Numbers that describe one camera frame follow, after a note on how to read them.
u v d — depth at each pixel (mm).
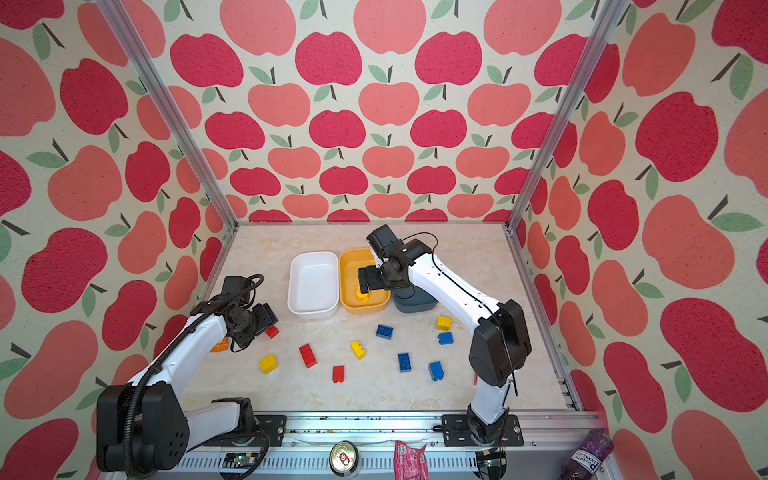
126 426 389
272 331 900
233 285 686
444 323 913
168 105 860
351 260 1069
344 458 616
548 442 733
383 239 657
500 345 484
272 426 747
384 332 904
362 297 983
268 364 833
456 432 736
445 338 909
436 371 828
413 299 712
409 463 688
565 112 866
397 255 592
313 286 1017
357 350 862
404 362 838
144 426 402
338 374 822
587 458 664
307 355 860
